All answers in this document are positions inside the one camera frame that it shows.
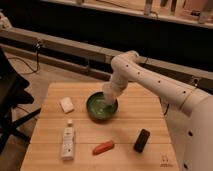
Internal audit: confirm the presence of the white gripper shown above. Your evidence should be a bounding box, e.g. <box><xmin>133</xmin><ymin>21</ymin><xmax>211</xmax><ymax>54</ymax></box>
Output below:
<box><xmin>102</xmin><ymin>75</ymin><xmax>128</xmax><ymax>100</ymax></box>

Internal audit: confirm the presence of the white ceramic cup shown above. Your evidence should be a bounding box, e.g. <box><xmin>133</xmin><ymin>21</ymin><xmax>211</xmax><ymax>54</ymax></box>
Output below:
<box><xmin>104</xmin><ymin>94</ymin><xmax>116</xmax><ymax>106</ymax></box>

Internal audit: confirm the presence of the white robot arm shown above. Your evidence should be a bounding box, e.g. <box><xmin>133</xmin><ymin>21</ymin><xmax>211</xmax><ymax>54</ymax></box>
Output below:
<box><xmin>102</xmin><ymin>51</ymin><xmax>213</xmax><ymax>171</ymax></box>

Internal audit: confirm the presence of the green ceramic bowl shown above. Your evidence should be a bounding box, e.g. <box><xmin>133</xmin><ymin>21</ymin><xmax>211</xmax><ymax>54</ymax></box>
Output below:
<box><xmin>86</xmin><ymin>92</ymin><xmax>118</xmax><ymax>121</ymax></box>

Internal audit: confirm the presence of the white sponge block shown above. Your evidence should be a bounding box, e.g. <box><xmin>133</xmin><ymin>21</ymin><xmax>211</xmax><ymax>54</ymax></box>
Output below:
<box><xmin>59</xmin><ymin>97</ymin><xmax>74</xmax><ymax>113</ymax></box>

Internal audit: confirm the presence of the black phone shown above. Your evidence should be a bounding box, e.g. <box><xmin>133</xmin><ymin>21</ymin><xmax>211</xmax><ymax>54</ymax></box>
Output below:
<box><xmin>133</xmin><ymin>129</ymin><xmax>150</xmax><ymax>153</ymax></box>

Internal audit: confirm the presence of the orange carrot toy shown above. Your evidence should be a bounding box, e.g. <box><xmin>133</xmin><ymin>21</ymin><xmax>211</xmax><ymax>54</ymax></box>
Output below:
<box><xmin>92</xmin><ymin>141</ymin><xmax>114</xmax><ymax>155</ymax></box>

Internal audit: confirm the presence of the wooden table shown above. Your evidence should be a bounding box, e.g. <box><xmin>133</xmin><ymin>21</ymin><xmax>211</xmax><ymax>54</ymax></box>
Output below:
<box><xmin>21</xmin><ymin>83</ymin><xmax>179</xmax><ymax>171</ymax></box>

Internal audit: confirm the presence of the white plastic bottle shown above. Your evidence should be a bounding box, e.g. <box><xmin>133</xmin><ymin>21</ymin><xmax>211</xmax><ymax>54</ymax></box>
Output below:
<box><xmin>61</xmin><ymin>119</ymin><xmax>75</xmax><ymax>160</ymax></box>

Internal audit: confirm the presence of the black office chair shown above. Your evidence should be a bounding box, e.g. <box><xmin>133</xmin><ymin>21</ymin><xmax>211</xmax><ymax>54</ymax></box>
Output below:
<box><xmin>0</xmin><ymin>46</ymin><xmax>41</xmax><ymax>154</ymax></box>

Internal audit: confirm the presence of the black floor cable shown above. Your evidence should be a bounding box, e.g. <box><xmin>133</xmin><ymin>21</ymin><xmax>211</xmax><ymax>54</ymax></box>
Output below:
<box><xmin>8</xmin><ymin>39</ymin><xmax>44</xmax><ymax>75</ymax></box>

